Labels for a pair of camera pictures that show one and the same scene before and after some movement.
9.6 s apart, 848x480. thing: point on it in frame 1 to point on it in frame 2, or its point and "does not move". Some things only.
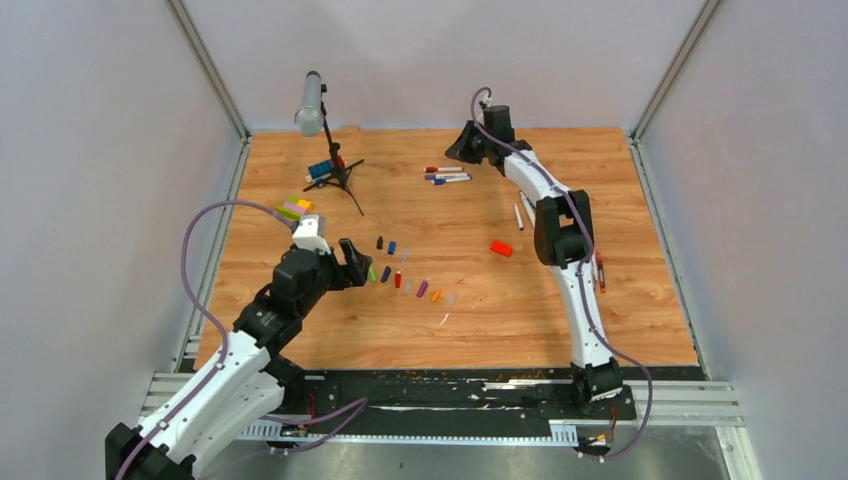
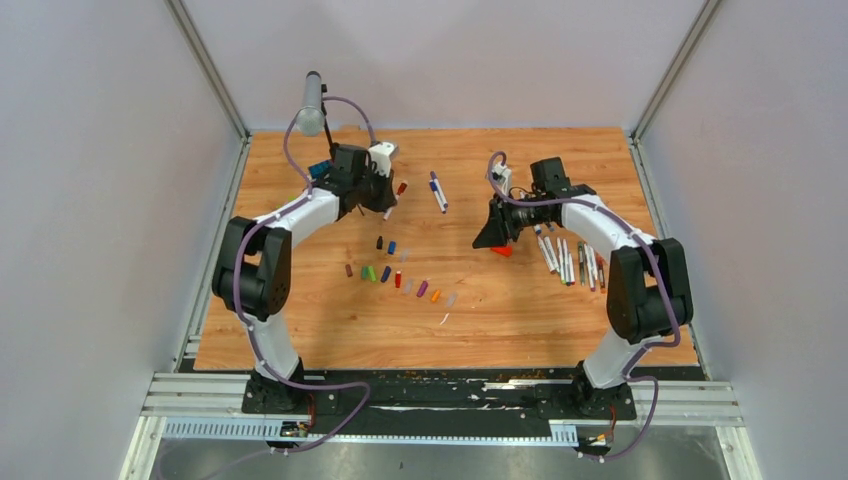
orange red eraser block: [501, 247] does not move
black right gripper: [462, 149] to [500, 228]
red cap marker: [432, 169] to [400, 192]
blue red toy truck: [322, 170] does not move
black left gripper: [354, 272] to [387, 201]
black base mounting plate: [457, 397] does not move
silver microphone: [310, 119] does not move
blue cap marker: [441, 181] to [438, 198]
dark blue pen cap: [385, 274] does not move
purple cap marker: [436, 176] to [433, 175]
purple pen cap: [422, 289] does not move
